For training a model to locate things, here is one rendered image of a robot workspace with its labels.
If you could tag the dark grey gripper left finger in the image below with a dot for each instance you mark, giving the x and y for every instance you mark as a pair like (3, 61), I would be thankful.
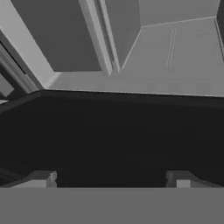
(40, 177)

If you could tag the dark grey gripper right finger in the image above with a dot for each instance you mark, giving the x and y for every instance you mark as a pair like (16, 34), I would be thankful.
(180, 176)

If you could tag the grey fridge door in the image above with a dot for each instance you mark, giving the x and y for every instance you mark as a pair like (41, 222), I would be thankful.
(192, 73)

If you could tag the dark grey cabinet panel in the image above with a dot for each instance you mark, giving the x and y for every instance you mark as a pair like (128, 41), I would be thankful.
(58, 32)

